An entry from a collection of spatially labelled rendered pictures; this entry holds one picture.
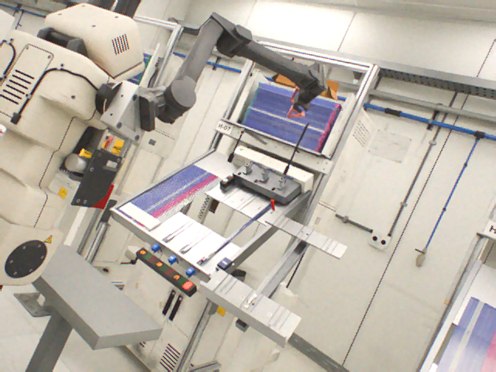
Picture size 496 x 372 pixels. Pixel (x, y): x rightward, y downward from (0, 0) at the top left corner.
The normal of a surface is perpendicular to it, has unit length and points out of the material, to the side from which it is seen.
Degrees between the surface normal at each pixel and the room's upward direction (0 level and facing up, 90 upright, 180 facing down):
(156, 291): 90
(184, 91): 55
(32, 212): 90
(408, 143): 90
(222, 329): 90
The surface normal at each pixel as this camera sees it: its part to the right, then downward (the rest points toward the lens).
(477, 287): -0.05, -0.80
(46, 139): 0.83, 0.39
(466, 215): -0.50, -0.21
